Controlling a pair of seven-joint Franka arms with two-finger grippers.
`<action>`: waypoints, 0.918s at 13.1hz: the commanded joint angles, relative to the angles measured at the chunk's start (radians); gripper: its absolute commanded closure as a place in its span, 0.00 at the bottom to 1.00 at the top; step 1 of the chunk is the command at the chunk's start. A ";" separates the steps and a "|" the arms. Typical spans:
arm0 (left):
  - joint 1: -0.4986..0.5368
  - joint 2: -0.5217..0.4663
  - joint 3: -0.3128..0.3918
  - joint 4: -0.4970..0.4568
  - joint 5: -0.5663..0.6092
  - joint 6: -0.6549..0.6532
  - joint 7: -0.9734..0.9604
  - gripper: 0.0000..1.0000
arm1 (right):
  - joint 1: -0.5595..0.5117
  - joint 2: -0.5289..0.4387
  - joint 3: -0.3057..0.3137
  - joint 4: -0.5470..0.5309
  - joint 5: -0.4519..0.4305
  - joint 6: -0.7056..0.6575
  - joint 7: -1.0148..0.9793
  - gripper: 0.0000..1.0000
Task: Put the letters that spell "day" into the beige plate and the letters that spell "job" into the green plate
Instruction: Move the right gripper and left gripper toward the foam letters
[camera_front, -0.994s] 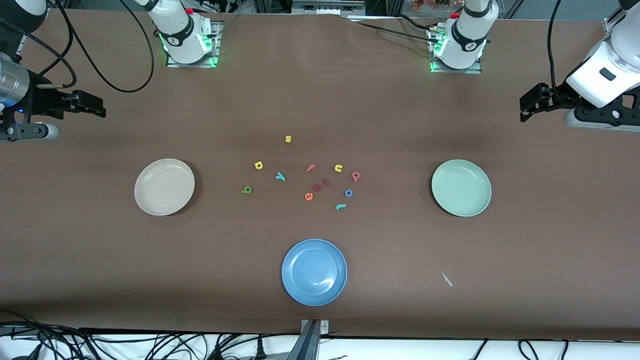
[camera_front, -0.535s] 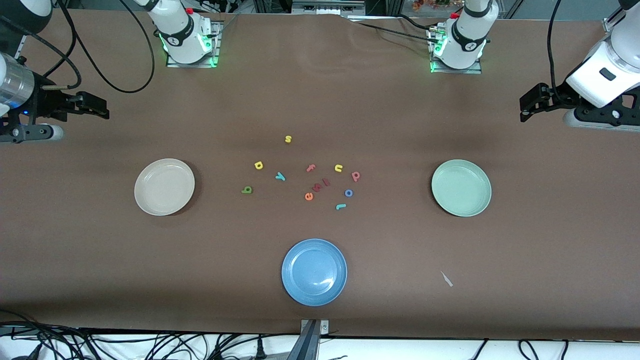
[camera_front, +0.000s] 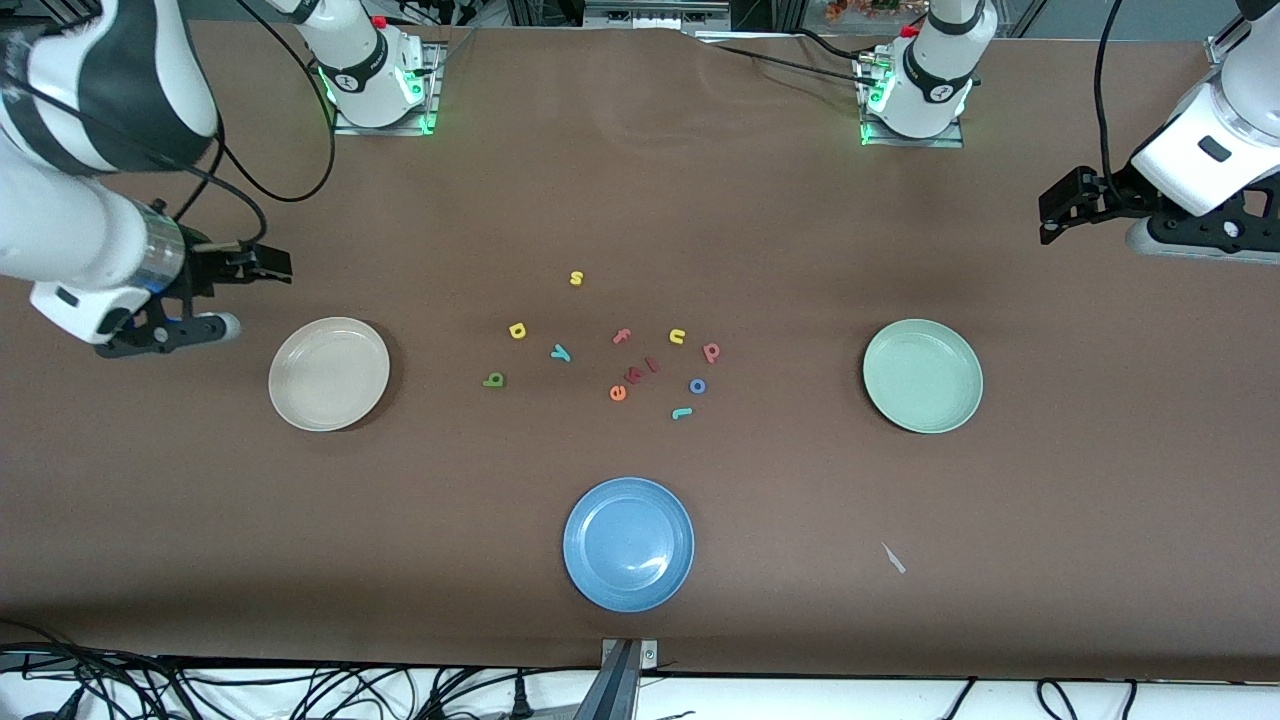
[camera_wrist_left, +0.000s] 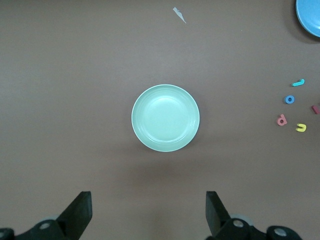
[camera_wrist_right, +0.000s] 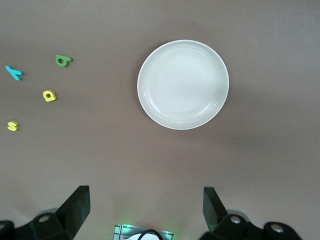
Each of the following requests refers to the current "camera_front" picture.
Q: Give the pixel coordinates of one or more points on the metal table edge bracket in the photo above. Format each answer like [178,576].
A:
[620,685]

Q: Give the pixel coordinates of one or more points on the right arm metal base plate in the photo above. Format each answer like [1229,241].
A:
[385,130]

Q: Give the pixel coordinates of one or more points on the orange decorative flowers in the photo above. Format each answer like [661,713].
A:
[850,10]

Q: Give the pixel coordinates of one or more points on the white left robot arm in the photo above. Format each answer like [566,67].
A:
[935,70]

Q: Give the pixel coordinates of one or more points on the green round plate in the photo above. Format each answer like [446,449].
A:
[922,376]

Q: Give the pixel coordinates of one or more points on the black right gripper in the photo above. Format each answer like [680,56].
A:
[205,267]

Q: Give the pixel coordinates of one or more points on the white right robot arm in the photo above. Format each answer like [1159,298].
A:
[60,230]

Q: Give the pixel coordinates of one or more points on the aluminium corner profile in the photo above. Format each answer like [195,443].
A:
[1220,48]

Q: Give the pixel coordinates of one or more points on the brown table cover sheet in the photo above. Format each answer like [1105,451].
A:
[200,520]

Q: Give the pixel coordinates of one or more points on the small white paper scrap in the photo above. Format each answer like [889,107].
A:
[893,558]

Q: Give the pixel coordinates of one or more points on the beige round plate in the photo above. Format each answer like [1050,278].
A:
[330,375]

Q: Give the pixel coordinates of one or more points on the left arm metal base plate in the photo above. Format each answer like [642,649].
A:
[915,142]

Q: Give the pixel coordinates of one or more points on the blue round plate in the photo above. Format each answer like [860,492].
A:
[628,545]

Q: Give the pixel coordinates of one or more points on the aluminium frame structure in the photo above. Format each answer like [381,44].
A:
[655,15]

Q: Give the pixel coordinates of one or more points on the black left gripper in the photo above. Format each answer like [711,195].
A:
[1119,192]

